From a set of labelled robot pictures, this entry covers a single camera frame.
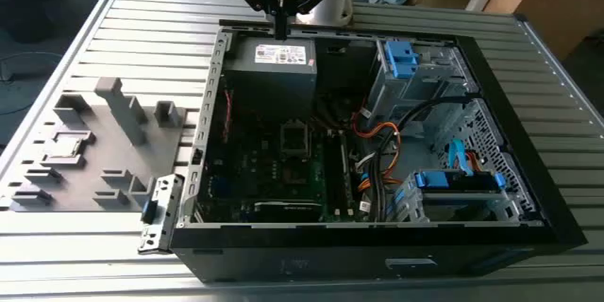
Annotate blue flat data wire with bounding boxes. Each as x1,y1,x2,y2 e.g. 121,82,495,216
451,139,477,178

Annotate silver square CPU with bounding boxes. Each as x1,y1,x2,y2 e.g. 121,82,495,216
50,135,83,158

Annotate orange yellow power wires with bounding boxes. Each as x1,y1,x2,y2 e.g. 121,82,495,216
465,151,486,175

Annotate grey power supply unit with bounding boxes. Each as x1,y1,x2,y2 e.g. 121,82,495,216
221,37,319,121

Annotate blue bracket latch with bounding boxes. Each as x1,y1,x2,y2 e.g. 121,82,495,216
141,199,161,225

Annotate orange wire bundle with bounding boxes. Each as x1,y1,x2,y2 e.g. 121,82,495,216
354,122,403,194

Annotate wooden cabinet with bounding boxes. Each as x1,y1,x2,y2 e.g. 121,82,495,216
483,0,604,61

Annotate blue plastic bay rail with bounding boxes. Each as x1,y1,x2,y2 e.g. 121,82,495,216
393,183,410,213

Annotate black PC case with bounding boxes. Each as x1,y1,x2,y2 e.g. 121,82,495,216
169,18,590,284

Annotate metal expansion slot bracket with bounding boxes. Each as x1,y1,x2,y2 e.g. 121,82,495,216
137,173,186,255

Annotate thin red wire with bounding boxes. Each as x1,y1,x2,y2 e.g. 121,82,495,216
225,86,235,142

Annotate silver metal drive cage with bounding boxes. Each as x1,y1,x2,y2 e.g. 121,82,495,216
367,38,481,129

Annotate green motherboard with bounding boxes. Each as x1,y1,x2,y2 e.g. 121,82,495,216
197,117,363,224

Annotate black RAM slot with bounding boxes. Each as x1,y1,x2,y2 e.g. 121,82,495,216
339,131,357,216
327,130,345,216

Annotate CPU socket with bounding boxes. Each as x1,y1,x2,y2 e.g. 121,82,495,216
282,159,313,190

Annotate thick black cable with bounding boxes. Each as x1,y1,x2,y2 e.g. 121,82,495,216
366,95,483,224

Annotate black graphics card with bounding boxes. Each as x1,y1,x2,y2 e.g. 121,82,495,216
254,199,325,223

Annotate silver metal disk bay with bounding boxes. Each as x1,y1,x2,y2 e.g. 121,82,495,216
385,169,539,224

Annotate blue plastic drive latch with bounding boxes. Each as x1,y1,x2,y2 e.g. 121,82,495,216
385,40,422,79

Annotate black waste bin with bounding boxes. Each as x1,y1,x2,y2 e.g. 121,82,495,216
6,0,61,45

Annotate grey parts rack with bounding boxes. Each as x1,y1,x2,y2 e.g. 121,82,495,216
0,77,202,213

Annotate hard disk in blue carrier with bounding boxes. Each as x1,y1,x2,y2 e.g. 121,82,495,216
414,170,510,195

